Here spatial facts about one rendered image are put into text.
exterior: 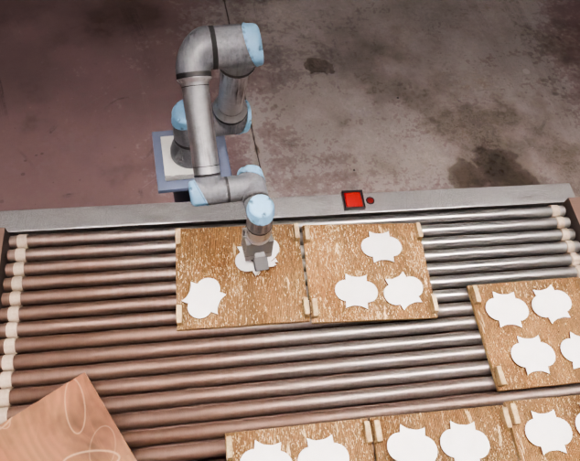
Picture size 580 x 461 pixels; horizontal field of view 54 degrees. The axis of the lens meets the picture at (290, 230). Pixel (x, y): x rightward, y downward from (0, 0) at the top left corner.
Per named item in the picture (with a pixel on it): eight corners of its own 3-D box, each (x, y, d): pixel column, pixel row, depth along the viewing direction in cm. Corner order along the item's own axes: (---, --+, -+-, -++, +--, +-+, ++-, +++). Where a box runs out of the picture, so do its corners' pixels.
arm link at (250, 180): (224, 166, 161) (231, 198, 156) (263, 161, 164) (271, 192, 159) (224, 181, 168) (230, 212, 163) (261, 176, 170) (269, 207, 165)
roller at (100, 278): (8, 281, 179) (4, 274, 174) (571, 243, 208) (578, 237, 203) (6, 294, 176) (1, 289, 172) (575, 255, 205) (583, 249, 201)
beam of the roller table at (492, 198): (-2, 219, 191) (-8, 210, 186) (561, 190, 222) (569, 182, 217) (-5, 241, 187) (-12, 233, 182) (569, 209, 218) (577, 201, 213)
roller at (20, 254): (12, 252, 183) (7, 245, 179) (561, 219, 212) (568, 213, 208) (10, 266, 181) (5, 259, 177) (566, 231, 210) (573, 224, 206)
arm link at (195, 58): (166, 24, 146) (193, 210, 155) (209, 21, 148) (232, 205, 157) (166, 32, 157) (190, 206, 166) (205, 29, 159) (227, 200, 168)
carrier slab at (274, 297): (175, 230, 188) (175, 229, 187) (296, 225, 194) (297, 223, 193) (177, 331, 172) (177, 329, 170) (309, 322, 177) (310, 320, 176)
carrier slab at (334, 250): (301, 227, 194) (302, 224, 193) (416, 225, 199) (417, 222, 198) (311, 324, 177) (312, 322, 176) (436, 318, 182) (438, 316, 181)
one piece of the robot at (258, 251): (249, 255, 161) (246, 279, 175) (279, 250, 163) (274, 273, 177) (240, 219, 166) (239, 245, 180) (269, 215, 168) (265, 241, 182)
